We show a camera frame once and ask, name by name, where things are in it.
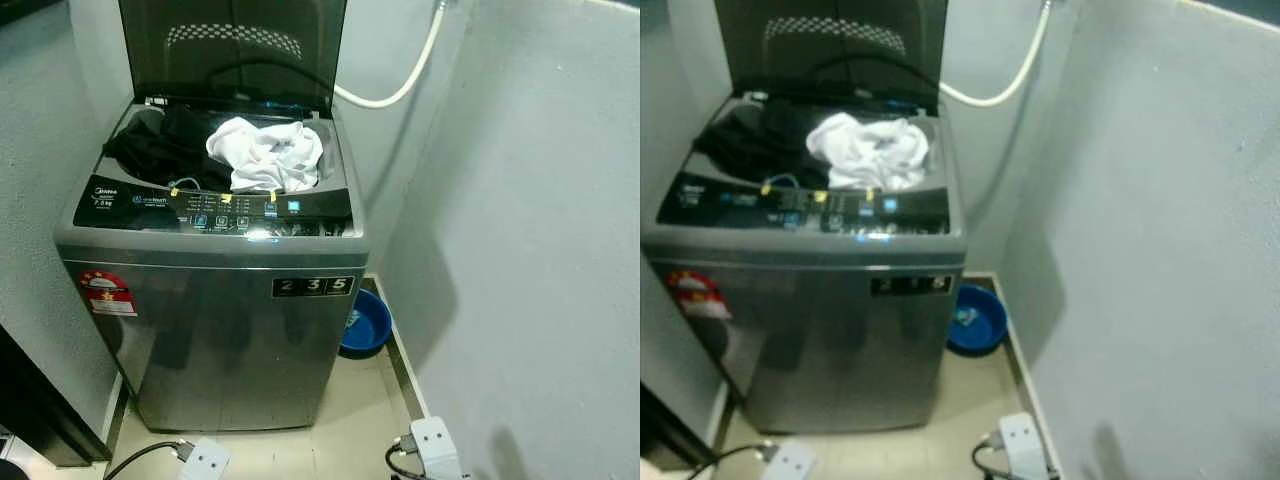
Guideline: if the grey top-load washing machine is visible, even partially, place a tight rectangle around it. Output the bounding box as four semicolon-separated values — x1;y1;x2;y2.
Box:
640;90;969;435
54;92;372;434

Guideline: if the red round washer sticker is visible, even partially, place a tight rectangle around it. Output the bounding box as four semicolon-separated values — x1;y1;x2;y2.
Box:
668;270;734;321
79;270;138;318

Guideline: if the black garment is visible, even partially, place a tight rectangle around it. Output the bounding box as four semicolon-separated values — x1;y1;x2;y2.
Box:
694;107;831;190
102;103;234;192

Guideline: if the dark furniture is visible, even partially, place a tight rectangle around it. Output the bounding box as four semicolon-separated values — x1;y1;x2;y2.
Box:
640;384;717;472
0;324;112;469

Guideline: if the white crumpled garment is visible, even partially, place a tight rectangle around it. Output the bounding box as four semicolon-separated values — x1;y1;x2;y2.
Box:
205;116;326;195
805;111;932;192

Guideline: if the dark transparent washer lid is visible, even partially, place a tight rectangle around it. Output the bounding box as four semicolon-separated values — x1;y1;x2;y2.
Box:
118;0;349;113
713;0;950;114

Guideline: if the black number label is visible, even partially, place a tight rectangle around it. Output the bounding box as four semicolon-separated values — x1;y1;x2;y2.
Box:
870;275;954;297
271;275;356;299

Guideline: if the blue plastic basin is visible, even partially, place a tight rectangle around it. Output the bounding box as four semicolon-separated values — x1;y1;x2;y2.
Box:
338;288;393;360
946;284;1010;358

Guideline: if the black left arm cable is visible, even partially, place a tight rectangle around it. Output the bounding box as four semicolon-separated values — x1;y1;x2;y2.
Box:
686;443;773;480
102;440;193;480

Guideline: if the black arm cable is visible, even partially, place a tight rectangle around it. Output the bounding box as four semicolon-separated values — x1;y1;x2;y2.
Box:
686;443;773;480
385;434;429;480
102;440;193;480
972;432;1011;480

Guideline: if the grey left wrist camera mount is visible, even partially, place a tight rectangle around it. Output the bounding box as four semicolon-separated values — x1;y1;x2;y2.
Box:
759;440;817;480
177;437;232;480

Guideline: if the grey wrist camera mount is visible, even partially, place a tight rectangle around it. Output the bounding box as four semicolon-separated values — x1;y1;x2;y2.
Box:
997;413;1050;480
177;437;232;480
409;417;464;480
759;440;817;480

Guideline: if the white water hose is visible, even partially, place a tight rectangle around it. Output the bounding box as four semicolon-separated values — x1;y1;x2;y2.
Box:
938;0;1054;109
332;0;449;110

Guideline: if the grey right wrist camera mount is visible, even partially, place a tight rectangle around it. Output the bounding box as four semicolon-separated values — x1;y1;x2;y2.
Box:
409;417;464;480
997;413;1050;480

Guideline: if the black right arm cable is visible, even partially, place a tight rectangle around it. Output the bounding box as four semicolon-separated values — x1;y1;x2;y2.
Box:
972;432;1011;480
385;434;429;480

